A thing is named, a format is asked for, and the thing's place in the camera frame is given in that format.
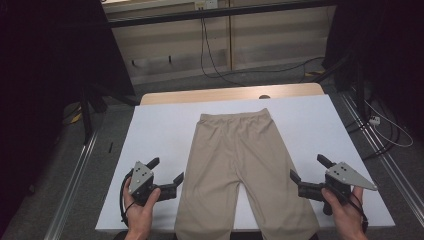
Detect beige pants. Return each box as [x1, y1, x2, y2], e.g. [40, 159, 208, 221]
[173, 107, 321, 240]

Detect black wall cable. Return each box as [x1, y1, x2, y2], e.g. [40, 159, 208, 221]
[199, 18, 242, 87]
[201, 18, 326, 80]

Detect left hand-held gripper black cable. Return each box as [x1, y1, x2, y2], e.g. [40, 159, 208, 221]
[119, 169, 135, 228]

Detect person's right hand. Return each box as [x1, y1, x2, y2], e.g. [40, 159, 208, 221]
[321, 187, 368, 234]

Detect hand-held gripper black cable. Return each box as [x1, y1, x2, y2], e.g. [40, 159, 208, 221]
[119, 169, 135, 228]
[346, 191, 370, 234]

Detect white table mat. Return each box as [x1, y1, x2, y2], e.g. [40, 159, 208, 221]
[94, 94, 396, 233]

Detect black floor cables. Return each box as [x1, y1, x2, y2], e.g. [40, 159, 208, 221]
[344, 96, 401, 161]

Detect black metal stand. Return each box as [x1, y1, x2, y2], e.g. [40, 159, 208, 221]
[79, 83, 141, 144]
[313, 53, 368, 121]

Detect beige wooden cabinet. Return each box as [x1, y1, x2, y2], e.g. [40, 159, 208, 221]
[101, 0, 336, 86]

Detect right hand-held gripper black cable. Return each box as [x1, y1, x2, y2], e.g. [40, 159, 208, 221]
[346, 191, 370, 234]

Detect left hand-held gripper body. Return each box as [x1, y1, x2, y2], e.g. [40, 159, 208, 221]
[129, 161, 178, 206]

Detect white wall socket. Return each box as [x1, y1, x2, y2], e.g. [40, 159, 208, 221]
[194, 0, 219, 10]

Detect white floor cable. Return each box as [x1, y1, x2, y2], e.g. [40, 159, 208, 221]
[363, 99, 414, 148]

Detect black horizontal bar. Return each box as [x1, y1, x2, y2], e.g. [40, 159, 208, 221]
[106, 0, 338, 29]

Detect black curtain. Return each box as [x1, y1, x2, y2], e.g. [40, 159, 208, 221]
[323, 0, 424, 134]

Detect aluminium floor rail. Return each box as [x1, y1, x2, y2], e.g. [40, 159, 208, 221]
[43, 131, 99, 240]
[339, 91, 424, 219]

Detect person's left hand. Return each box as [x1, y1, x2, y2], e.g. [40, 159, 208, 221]
[123, 186, 162, 233]

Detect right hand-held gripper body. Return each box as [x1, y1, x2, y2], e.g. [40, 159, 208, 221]
[298, 161, 378, 215]

